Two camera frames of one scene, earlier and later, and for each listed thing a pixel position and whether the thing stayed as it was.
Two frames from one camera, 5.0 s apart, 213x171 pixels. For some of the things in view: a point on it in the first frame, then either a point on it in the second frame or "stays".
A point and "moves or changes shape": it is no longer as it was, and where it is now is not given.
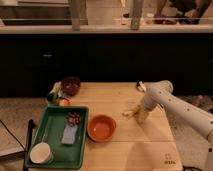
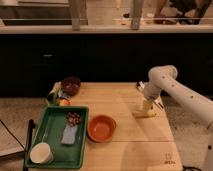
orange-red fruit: x=64 y=102 stays
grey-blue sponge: x=69 y=134 stays
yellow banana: x=130 y=113 moves or changes shape
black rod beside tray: x=31 y=125 stays
